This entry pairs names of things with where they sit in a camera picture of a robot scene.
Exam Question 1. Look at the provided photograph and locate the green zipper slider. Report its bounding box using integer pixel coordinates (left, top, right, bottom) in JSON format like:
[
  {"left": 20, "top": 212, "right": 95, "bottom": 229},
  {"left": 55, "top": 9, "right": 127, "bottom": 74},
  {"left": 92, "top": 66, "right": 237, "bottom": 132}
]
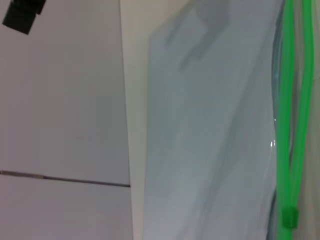
[{"left": 281, "top": 206, "right": 300, "bottom": 229}]

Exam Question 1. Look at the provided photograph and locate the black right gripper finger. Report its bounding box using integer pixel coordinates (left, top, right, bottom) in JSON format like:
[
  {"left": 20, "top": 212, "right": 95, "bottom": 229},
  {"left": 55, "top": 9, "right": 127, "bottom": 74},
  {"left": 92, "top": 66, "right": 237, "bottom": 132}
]
[{"left": 1, "top": 0, "right": 47, "bottom": 36}]

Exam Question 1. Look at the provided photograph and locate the clear document bag green zipper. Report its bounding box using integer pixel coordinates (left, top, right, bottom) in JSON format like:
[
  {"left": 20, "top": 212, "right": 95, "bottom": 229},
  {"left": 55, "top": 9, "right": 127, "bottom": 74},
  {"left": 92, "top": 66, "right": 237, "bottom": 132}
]
[{"left": 143, "top": 0, "right": 320, "bottom": 240}]

